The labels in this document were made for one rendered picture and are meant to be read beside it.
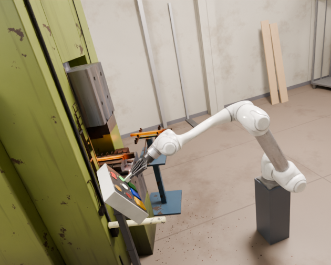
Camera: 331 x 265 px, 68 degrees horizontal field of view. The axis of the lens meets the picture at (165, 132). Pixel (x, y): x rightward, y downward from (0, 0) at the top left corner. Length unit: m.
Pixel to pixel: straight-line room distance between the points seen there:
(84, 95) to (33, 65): 0.39
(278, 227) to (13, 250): 2.12
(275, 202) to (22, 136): 1.91
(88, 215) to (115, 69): 3.17
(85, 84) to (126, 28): 2.98
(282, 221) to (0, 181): 2.16
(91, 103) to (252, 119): 1.06
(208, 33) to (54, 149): 3.78
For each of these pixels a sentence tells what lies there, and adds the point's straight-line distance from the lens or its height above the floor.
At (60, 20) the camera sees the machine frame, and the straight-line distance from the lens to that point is 1.90.
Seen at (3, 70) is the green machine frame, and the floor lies 1.87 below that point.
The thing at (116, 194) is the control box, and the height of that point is 1.18.
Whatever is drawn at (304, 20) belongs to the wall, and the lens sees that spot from 6.31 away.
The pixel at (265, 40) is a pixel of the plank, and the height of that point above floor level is 1.24.
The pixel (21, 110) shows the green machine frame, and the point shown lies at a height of 1.64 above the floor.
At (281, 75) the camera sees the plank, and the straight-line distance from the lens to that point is 5.53.
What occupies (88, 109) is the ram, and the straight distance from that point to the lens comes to 1.79.
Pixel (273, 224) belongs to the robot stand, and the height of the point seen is 0.23.
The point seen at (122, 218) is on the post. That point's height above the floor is 0.89.
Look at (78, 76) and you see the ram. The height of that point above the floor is 1.73.
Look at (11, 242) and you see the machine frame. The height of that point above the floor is 0.72.
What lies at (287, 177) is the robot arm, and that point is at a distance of 1.90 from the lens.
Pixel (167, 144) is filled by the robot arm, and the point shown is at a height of 1.33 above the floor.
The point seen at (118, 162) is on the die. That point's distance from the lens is 2.05.
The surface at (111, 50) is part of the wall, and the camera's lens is 4.59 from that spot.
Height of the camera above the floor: 1.95
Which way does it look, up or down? 24 degrees down
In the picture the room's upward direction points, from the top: 12 degrees counter-clockwise
